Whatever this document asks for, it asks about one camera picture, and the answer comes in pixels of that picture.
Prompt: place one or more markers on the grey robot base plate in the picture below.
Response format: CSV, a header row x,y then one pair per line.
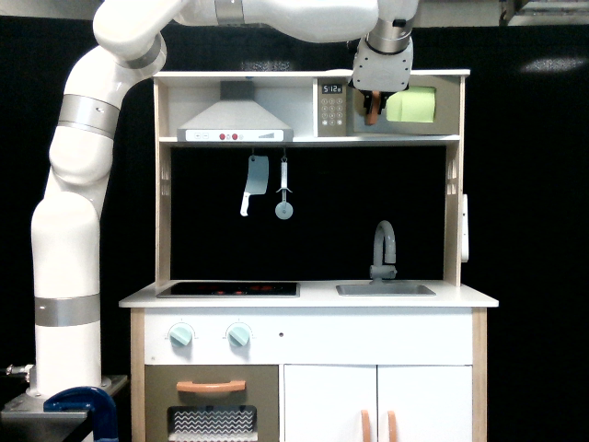
x,y
23,418

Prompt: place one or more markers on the grey range hood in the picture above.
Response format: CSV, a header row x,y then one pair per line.
x,y
235,117

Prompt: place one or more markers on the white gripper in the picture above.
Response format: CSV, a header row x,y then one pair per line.
x,y
386,73

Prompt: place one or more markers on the grey toy sink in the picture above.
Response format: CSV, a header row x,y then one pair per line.
x,y
402,289

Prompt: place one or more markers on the toy cleaver knife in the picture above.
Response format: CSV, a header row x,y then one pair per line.
x,y
257,180

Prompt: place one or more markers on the right mint stove knob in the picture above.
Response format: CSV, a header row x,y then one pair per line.
x,y
238,335

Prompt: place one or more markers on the microwave keypad panel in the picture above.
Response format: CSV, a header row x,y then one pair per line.
x,y
332,106

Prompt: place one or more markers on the right white cabinet door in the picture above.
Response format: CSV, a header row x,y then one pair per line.
x,y
424,403

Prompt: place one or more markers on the left white cabinet door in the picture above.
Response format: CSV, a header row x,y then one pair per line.
x,y
330,403

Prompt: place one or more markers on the grey toy faucet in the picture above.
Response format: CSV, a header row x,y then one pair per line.
x,y
383,267

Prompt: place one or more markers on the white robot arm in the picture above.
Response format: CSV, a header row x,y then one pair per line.
x,y
65,225

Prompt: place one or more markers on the black toy stovetop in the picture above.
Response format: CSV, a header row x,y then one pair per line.
x,y
231,290

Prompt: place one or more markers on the left mint stove knob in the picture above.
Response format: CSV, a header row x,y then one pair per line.
x,y
180,335

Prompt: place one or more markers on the white side-mounted holder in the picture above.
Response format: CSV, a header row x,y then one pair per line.
x,y
464,230

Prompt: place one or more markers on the grey oven door orange handle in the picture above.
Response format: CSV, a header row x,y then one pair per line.
x,y
212,403

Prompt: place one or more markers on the white cabinet door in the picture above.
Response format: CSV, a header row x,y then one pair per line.
x,y
330,403
424,403

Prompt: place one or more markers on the toy pizza cutter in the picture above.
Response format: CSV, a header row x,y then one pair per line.
x,y
284,209

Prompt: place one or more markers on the white wooden toy kitchen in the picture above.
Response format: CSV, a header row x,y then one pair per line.
x,y
319,327

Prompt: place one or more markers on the blue clamp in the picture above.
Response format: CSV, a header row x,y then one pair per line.
x,y
90,399

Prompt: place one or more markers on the mint stove knob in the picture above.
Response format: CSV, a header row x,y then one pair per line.
x,y
180,335
238,335

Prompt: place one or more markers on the grey microwave door orange handle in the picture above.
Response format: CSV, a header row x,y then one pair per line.
x,y
430,106

